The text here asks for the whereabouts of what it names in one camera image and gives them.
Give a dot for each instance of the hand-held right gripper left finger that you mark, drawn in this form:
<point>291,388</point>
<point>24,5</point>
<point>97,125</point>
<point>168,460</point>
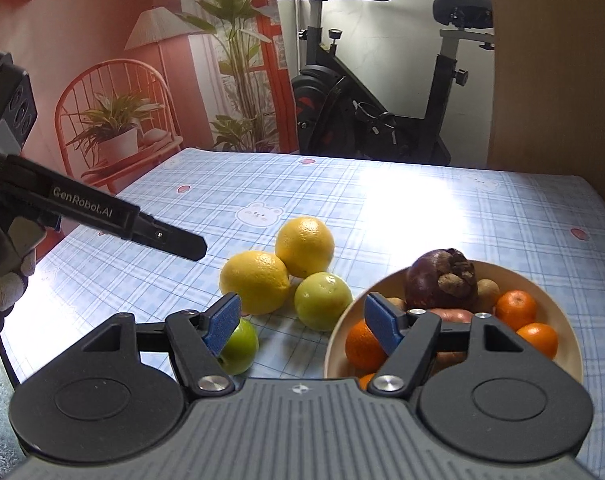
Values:
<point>222,325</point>

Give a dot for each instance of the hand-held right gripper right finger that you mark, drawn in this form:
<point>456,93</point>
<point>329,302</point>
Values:
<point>382,325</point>

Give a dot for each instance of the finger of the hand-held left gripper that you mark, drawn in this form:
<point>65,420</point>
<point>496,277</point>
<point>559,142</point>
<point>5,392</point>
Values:
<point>177,240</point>

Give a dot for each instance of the large brown longan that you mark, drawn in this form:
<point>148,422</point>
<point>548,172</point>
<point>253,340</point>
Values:
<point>396,304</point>

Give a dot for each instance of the orange tangerine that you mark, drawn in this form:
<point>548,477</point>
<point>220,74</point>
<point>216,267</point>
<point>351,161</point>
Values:
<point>516,310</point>
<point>363,347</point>
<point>538,341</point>
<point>367,381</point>

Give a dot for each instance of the green lime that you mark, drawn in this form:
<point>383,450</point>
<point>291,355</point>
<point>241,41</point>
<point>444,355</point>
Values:
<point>243,347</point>

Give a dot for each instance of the red apple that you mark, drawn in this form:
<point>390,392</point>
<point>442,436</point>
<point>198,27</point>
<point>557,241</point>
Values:
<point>452,316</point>

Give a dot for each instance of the small brown longan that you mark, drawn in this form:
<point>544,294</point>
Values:
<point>487,294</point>

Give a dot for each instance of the beige bowl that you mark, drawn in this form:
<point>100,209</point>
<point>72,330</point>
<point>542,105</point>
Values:
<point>555,287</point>

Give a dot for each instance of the person's left hand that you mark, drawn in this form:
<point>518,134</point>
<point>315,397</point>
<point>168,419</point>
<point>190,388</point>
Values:
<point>20,240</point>

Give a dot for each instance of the yellow lemon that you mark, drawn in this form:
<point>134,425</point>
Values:
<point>255,282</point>

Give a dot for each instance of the purple mangosteen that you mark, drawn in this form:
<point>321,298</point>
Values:
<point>427,280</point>

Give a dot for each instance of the yellow-green round fruit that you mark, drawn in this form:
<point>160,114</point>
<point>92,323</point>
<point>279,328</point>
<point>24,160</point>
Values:
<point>322,302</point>

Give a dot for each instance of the yellow orange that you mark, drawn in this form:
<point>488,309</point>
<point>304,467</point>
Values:
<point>305,245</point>

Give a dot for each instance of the blue plaid tablecloth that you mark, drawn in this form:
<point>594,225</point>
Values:
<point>407,210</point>

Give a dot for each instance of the black exercise bike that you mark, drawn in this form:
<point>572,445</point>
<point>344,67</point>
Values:
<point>322,110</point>

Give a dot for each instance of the brown cardboard sheet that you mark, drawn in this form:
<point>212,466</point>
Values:
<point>547,85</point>

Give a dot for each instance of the pink wall poster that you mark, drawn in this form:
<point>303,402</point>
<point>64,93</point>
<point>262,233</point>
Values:
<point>132,10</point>

